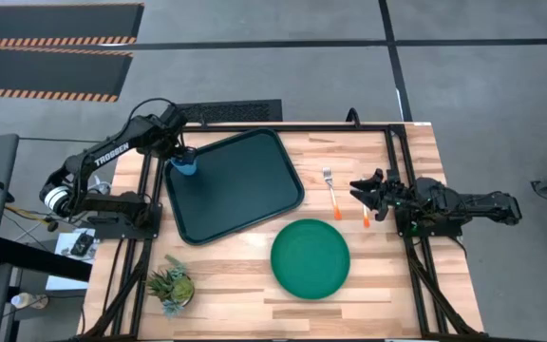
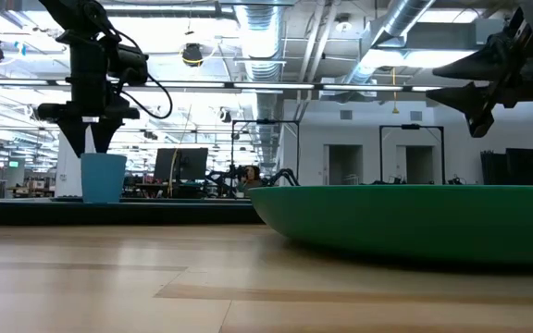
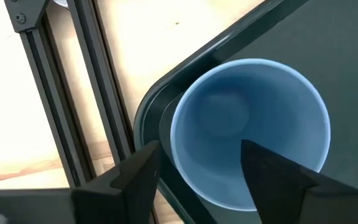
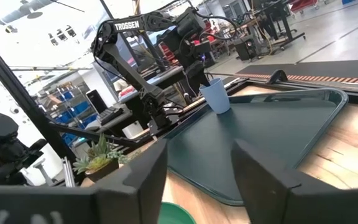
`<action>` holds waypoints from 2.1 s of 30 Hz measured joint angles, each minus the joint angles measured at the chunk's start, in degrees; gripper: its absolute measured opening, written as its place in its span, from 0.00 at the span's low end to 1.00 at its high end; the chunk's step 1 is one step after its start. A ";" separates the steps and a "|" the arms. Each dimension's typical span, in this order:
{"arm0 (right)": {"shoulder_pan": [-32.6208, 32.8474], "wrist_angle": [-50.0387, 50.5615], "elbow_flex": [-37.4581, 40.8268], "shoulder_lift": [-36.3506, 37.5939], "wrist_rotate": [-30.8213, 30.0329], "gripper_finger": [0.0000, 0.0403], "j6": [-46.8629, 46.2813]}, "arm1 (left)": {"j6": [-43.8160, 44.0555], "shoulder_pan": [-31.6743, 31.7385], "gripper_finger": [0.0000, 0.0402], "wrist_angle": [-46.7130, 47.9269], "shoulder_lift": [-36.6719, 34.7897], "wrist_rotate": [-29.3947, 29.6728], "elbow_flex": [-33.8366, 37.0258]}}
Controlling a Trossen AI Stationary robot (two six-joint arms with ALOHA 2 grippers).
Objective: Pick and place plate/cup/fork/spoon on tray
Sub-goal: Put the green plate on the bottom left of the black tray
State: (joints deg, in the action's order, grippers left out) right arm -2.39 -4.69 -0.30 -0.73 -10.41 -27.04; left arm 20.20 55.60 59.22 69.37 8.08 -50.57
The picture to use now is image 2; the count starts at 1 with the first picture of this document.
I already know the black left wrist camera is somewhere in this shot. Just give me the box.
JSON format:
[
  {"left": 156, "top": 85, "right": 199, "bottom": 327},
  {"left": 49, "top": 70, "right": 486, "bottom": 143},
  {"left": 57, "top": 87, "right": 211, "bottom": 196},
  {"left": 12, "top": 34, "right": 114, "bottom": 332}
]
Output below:
[{"left": 107, "top": 43, "right": 150, "bottom": 87}]

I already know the white building pillar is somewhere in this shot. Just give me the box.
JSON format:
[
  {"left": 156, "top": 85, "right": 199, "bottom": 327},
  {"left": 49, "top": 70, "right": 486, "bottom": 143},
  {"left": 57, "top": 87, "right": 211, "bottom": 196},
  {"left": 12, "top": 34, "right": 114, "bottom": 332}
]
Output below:
[{"left": 55, "top": 124, "right": 97, "bottom": 199}]

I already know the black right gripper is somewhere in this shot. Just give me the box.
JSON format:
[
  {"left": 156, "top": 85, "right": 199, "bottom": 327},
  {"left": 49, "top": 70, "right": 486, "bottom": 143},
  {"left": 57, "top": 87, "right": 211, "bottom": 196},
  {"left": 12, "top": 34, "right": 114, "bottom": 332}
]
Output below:
[{"left": 425, "top": 0, "right": 533, "bottom": 139}]

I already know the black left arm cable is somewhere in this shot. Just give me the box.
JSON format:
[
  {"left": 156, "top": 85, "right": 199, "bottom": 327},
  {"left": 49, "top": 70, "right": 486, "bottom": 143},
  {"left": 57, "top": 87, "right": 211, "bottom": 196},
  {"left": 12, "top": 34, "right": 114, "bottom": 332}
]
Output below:
[{"left": 108, "top": 26, "right": 174, "bottom": 120}]

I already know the blue plastic cup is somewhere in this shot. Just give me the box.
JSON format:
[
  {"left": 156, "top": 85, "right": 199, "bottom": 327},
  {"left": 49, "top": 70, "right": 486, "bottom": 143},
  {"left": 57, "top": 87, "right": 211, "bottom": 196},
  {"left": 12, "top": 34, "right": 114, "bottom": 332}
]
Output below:
[{"left": 80, "top": 153, "right": 128, "bottom": 204}]

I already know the black computer monitor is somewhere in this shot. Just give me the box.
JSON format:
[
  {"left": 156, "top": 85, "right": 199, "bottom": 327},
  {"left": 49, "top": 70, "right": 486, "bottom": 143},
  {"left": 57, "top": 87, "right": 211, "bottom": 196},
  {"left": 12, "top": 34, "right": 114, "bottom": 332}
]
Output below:
[{"left": 153, "top": 147, "right": 209, "bottom": 182}]

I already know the yellow hanging cable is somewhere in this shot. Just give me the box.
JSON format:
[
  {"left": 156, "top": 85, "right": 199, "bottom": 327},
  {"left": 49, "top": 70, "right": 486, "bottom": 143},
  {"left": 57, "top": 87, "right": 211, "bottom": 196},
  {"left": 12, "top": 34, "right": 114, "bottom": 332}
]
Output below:
[{"left": 167, "top": 104, "right": 193, "bottom": 198}]

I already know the green plastic plate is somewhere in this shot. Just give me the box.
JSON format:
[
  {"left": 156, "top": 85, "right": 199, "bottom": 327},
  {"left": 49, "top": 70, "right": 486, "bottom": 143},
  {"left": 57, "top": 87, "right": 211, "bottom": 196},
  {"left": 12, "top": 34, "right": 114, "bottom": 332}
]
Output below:
[{"left": 247, "top": 184, "right": 533, "bottom": 265}]

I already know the person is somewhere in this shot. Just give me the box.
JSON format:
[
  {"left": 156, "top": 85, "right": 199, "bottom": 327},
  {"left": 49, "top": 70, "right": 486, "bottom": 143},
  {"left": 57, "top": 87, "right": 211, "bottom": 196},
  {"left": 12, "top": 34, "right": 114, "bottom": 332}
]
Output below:
[{"left": 242, "top": 165, "right": 264, "bottom": 194}]

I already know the dark green tray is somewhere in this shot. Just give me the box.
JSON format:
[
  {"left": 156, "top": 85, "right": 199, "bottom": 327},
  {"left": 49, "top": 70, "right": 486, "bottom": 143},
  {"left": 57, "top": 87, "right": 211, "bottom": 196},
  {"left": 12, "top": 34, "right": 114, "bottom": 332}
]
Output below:
[{"left": 0, "top": 197, "right": 266, "bottom": 227}]

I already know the black metal frame stand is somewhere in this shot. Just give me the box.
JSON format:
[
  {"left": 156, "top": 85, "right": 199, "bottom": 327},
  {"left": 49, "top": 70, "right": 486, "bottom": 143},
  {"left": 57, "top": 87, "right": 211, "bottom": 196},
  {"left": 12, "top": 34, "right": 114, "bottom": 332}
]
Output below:
[
  {"left": 378, "top": 123, "right": 446, "bottom": 186},
  {"left": 230, "top": 118, "right": 301, "bottom": 187}
]

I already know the silver ceiling air duct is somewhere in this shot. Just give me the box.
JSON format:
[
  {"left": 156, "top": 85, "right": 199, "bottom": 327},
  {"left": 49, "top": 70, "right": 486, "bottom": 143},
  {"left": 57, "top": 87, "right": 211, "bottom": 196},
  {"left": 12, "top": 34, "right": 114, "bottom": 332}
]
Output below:
[{"left": 232, "top": 0, "right": 286, "bottom": 168}]

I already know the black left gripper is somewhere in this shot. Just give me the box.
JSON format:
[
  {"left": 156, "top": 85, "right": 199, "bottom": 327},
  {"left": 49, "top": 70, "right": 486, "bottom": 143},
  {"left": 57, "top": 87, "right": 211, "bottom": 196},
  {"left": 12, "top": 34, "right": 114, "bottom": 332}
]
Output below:
[{"left": 37, "top": 28, "right": 141, "bottom": 159}]

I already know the black equipment cabinet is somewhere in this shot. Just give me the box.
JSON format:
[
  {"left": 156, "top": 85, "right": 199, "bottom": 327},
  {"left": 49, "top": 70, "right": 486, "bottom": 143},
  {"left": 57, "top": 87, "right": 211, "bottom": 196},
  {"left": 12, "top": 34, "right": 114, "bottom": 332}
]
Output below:
[{"left": 479, "top": 147, "right": 533, "bottom": 187}]

